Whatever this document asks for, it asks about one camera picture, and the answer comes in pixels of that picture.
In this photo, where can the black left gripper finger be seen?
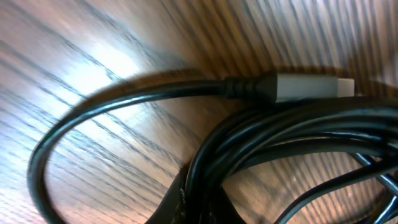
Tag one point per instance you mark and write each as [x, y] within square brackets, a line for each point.
[172, 208]

